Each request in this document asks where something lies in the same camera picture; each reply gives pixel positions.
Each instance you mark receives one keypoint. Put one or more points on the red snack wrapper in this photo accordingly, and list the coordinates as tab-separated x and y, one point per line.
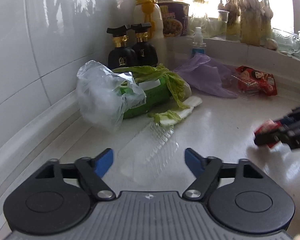
250	80

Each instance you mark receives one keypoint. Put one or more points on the clear plastic tray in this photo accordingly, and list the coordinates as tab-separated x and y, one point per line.
144	158

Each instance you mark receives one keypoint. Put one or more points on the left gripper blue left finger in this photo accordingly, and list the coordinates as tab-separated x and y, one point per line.
103	162

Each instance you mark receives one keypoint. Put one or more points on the glass mug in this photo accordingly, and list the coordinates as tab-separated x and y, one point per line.
287	43

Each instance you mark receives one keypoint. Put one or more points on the small red wrapper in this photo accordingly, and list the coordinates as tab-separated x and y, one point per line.
267	127

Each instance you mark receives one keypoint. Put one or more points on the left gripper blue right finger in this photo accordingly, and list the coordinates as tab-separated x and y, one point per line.
194	161

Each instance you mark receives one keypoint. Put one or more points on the small blue label bottle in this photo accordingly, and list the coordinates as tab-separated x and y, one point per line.
198	44

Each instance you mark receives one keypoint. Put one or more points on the yellow cap white bottle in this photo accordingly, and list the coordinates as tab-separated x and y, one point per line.
148	11

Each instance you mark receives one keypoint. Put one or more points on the clear crumpled plastic bag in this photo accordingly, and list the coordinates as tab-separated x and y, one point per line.
104	96

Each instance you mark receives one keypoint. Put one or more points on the jar with sprouting garlic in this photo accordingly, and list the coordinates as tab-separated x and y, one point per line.
255	22

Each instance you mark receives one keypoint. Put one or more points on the black bottle gold collar left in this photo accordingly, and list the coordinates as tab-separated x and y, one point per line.
122	55

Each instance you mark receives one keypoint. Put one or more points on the purple instant noodle cup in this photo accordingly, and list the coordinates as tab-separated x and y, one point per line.
175	18

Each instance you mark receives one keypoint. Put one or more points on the purple plastic bag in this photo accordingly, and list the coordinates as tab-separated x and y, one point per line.
207	75

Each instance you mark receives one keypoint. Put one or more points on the cabbage leaf piece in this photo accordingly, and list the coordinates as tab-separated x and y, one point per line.
176	115

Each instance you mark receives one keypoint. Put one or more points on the green vegetable package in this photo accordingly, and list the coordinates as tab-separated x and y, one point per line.
159	85

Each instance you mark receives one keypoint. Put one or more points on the black bottle gold collar right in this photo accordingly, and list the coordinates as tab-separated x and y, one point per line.
145	53

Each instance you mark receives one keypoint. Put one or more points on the black bottle gold collar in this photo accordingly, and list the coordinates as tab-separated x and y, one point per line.
145	53
122	55

